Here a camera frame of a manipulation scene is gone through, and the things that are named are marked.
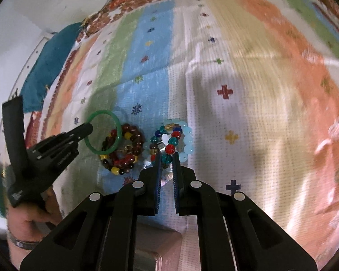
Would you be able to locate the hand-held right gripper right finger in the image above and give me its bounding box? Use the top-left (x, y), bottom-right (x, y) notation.
top-left (172, 152), bottom-right (318, 271)

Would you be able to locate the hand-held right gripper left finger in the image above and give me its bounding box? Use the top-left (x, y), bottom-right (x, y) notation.
top-left (20, 154), bottom-right (163, 271)

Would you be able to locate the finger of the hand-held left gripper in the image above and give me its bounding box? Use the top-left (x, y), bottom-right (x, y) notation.
top-left (55, 122), bottom-right (94, 150)

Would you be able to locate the green bangle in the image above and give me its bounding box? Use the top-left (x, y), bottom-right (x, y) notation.
top-left (84, 110), bottom-right (122, 154)

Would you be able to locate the multicolour bead bracelet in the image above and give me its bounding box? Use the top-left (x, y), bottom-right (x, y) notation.
top-left (150, 127), bottom-right (185, 165)

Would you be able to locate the red and yellow bead bracelet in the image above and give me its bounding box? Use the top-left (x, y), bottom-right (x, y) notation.
top-left (100, 134), bottom-right (139, 175)

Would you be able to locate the brown bead bracelet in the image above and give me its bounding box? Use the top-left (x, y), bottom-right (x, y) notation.
top-left (113, 123), bottom-right (145, 160)

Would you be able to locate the light blue bead bracelet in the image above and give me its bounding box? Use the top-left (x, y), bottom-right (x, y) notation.
top-left (143, 119), bottom-right (194, 170)

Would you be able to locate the metal tray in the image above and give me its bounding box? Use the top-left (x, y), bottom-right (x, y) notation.
top-left (134, 222), bottom-right (185, 271)

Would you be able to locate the person's left hand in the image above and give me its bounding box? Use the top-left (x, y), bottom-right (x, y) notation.
top-left (6, 188), bottom-right (63, 242)

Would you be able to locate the teal pillow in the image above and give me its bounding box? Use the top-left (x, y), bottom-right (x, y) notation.
top-left (20, 22), bottom-right (84, 113)

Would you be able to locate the metal wristwatch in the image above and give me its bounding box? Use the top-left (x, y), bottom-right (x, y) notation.
top-left (6, 229), bottom-right (43, 250)

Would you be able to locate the striped blanket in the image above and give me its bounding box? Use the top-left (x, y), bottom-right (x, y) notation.
top-left (23, 0), bottom-right (339, 271)

